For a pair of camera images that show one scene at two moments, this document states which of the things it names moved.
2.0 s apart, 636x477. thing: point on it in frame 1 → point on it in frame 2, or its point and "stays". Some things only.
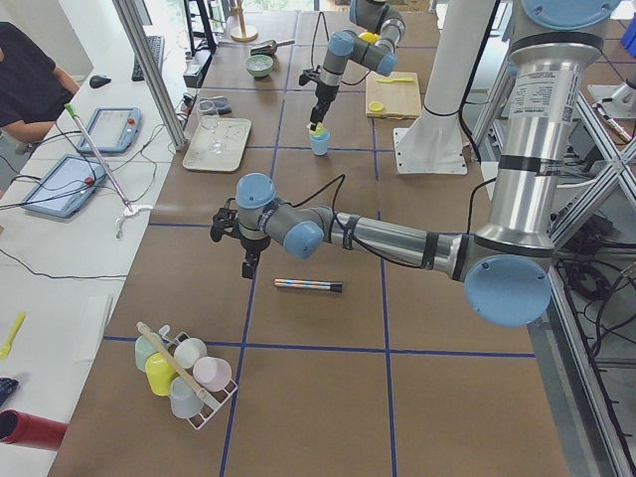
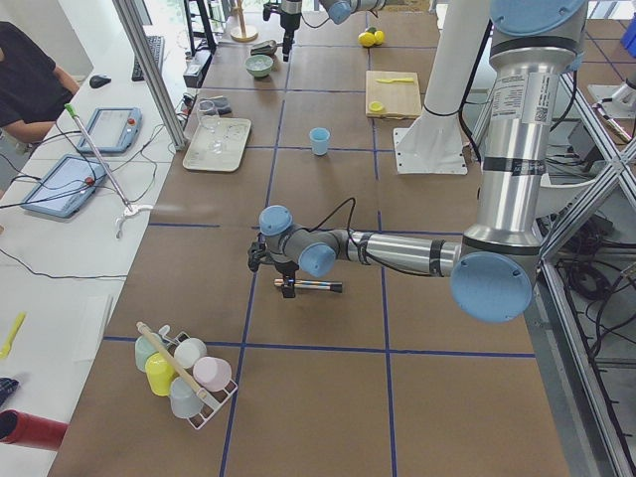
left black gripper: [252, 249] → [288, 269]
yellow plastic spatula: [20, 318] stays
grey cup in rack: [184, 399] stays
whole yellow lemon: [370, 37] stays
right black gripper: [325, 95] → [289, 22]
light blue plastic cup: [320, 143] stays
